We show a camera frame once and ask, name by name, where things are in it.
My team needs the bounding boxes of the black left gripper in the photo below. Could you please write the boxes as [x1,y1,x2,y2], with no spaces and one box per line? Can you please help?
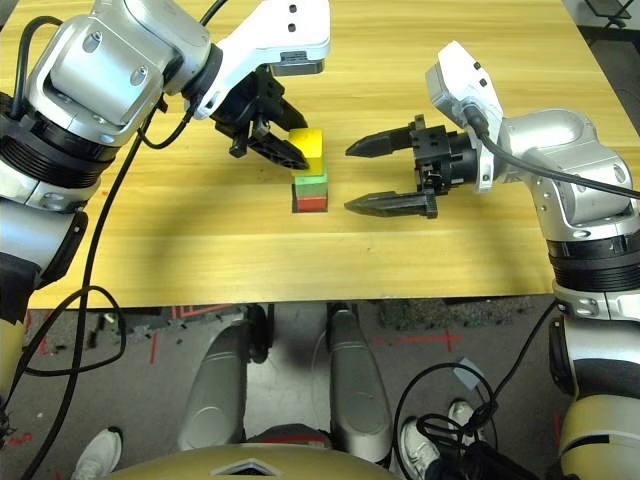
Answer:
[210,66,310,171]

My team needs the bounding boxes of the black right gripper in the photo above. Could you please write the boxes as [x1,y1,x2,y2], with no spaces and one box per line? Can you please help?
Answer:
[343,115,482,221]

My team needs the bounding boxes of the yellow wooden block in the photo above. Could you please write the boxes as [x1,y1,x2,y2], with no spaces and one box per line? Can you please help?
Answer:
[287,127,326,174]

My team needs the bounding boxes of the green wooden block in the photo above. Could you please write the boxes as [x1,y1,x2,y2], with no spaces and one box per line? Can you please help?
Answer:
[290,167,330,202]

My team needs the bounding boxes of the red wooden block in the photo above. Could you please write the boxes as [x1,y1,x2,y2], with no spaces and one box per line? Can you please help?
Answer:
[291,195,330,213]

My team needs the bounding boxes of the grey-blue tape piece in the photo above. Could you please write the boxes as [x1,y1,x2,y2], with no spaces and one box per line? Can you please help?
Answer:
[451,356,486,389]

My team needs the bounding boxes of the silver right robot leg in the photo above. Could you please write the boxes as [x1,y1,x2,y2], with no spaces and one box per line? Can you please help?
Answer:
[326,301,395,465]

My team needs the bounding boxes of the silver robot leg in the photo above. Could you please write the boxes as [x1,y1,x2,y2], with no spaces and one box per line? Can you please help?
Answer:
[326,301,395,465]
[176,304,274,452]

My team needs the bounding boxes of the white sneaker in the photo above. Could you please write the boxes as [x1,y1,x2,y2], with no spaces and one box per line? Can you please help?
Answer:
[69,425,124,480]
[399,418,442,480]
[446,399,482,442]

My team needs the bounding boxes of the silver left robot leg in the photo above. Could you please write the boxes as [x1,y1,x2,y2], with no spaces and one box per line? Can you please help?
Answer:
[176,304,274,452]

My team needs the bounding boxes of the black stand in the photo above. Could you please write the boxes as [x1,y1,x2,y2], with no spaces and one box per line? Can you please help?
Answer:
[581,0,634,29]

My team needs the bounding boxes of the olive robot torso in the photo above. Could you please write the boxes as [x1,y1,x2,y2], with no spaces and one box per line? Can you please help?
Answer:
[106,441,402,480]

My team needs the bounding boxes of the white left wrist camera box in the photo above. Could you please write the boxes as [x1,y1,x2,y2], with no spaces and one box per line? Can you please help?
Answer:
[191,0,333,122]

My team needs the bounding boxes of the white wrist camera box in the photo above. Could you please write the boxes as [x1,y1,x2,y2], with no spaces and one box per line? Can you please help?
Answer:
[191,0,333,122]
[424,40,506,194]

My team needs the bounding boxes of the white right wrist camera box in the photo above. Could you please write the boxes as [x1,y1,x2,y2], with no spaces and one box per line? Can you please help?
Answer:
[424,40,506,194]

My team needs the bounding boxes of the black right camera cable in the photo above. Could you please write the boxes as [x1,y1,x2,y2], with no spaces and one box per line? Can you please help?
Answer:
[459,104,640,199]

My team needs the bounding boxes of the black looped floor cable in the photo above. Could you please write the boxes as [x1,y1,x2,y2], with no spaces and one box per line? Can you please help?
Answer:
[391,299,562,452]

